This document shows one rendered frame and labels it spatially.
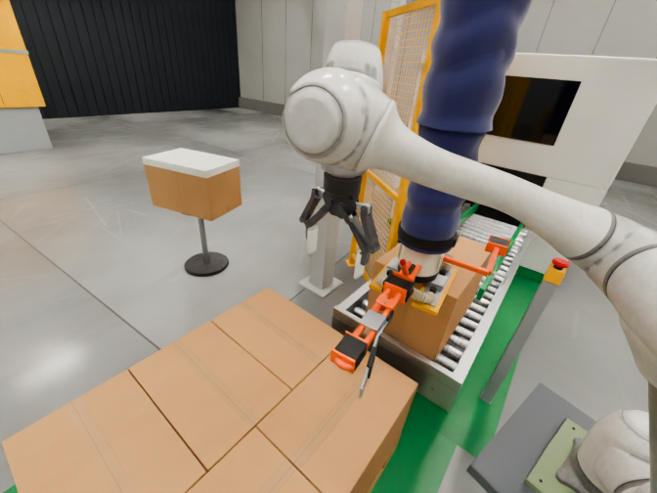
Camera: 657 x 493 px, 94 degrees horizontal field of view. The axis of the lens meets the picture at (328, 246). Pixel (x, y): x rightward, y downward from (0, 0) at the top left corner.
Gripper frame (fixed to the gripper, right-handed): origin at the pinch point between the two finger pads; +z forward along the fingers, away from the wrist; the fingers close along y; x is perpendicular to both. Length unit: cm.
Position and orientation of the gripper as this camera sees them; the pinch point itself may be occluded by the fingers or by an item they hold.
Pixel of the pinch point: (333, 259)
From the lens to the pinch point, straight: 70.0
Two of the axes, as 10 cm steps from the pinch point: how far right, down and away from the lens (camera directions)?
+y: -7.8, -3.7, 5.1
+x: -6.2, 3.5, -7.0
